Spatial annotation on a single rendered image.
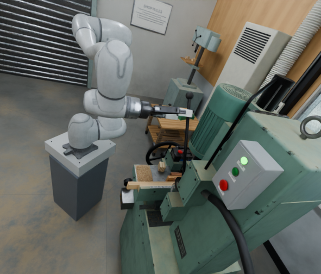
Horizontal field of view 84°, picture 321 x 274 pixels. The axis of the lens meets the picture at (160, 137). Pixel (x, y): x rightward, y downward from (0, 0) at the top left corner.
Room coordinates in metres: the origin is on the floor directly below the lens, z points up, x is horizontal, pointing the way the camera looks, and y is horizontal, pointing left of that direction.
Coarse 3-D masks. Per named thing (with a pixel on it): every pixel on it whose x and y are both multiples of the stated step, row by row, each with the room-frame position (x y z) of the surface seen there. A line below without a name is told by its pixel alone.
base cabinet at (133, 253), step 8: (136, 208) 0.65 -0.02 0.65; (128, 216) 0.72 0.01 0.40; (136, 216) 0.61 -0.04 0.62; (128, 224) 0.67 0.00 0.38; (136, 224) 0.58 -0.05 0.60; (120, 232) 0.76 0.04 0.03; (128, 232) 0.63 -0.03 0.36; (136, 232) 0.54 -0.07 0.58; (120, 240) 0.71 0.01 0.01; (128, 240) 0.59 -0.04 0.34; (136, 240) 0.51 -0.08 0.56; (128, 248) 0.55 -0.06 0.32; (136, 248) 0.47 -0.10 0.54; (144, 248) 0.42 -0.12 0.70; (128, 256) 0.51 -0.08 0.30; (136, 256) 0.44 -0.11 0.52; (144, 256) 0.39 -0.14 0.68; (128, 264) 0.47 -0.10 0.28; (136, 264) 0.41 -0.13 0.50; (144, 264) 0.37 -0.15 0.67; (128, 272) 0.44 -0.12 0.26; (136, 272) 0.38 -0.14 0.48; (144, 272) 0.34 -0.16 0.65
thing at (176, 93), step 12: (204, 36) 3.01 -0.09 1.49; (216, 36) 2.97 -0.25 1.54; (204, 48) 3.10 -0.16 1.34; (216, 48) 2.84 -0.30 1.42; (192, 60) 3.27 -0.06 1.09; (192, 72) 3.09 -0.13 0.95; (180, 84) 3.06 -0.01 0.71; (192, 84) 3.17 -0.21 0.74; (168, 96) 3.08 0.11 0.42; (180, 96) 2.86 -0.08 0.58; (192, 108) 3.01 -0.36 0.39
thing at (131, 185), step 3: (129, 183) 0.58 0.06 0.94; (132, 183) 0.59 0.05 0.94; (135, 183) 0.59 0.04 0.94; (138, 183) 0.60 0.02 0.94; (141, 183) 0.61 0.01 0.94; (144, 183) 0.61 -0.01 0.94; (147, 183) 0.62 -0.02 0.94; (150, 183) 0.63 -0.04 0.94; (153, 183) 0.63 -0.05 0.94; (156, 183) 0.64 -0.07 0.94; (159, 183) 0.65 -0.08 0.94; (162, 183) 0.66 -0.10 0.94; (165, 183) 0.66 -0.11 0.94; (168, 183) 0.67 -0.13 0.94; (129, 186) 0.57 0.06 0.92; (132, 186) 0.58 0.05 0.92; (135, 186) 0.59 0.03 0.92; (138, 186) 0.59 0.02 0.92
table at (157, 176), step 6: (150, 168) 0.77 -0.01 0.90; (156, 168) 0.79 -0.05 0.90; (168, 168) 0.82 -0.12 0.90; (156, 174) 0.74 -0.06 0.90; (162, 174) 0.76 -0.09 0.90; (168, 174) 0.77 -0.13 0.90; (156, 180) 0.69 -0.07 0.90; (162, 180) 0.71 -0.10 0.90; (138, 198) 0.56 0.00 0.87; (144, 198) 0.58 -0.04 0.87; (150, 198) 0.59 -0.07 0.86; (156, 198) 0.61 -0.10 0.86; (162, 198) 0.62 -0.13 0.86
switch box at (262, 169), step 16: (240, 144) 0.39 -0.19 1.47; (256, 144) 0.41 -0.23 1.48; (240, 160) 0.36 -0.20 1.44; (256, 160) 0.34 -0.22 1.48; (272, 160) 0.36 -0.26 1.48; (224, 176) 0.37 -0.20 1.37; (240, 176) 0.34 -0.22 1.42; (256, 176) 0.32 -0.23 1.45; (272, 176) 0.33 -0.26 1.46; (224, 192) 0.34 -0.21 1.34; (240, 192) 0.32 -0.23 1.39; (256, 192) 0.33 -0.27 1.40; (240, 208) 0.33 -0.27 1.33
